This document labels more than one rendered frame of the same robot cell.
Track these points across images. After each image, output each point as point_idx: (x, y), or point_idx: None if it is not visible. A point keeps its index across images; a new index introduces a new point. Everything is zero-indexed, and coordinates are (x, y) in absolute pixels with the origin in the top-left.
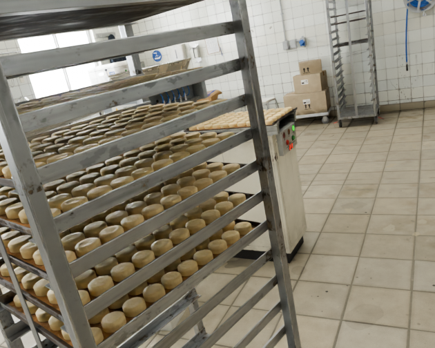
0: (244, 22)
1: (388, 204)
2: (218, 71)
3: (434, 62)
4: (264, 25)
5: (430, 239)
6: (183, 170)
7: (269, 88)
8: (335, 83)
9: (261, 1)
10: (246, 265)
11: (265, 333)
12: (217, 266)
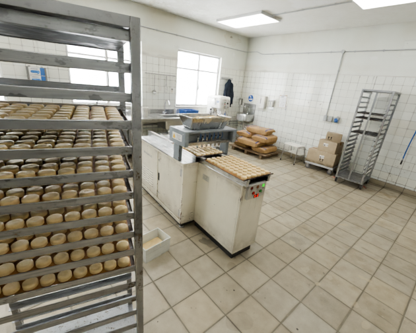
0: (136, 150)
1: (318, 252)
2: (107, 176)
3: None
4: (317, 101)
5: (323, 294)
6: (56, 230)
7: (305, 139)
8: (343, 154)
9: (321, 86)
10: (209, 246)
11: (182, 295)
12: (76, 284)
